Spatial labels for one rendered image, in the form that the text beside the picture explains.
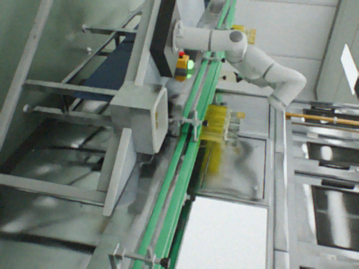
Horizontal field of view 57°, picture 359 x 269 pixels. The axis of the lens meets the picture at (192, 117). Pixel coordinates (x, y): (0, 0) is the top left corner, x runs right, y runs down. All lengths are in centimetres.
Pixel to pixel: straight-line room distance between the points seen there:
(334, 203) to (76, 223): 112
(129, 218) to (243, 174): 63
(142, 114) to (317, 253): 86
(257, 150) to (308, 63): 634
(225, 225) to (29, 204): 84
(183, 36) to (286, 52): 645
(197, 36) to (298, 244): 95
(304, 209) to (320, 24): 631
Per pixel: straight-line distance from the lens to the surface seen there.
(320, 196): 166
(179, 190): 128
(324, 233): 154
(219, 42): 143
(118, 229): 118
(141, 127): 124
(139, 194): 126
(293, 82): 139
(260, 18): 752
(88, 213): 151
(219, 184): 154
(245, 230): 140
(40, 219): 156
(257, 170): 163
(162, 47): 135
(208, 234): 137
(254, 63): 139
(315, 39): 775
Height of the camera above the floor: 116
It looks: 9 degrees down
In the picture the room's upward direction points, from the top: 98 degrees clockwise
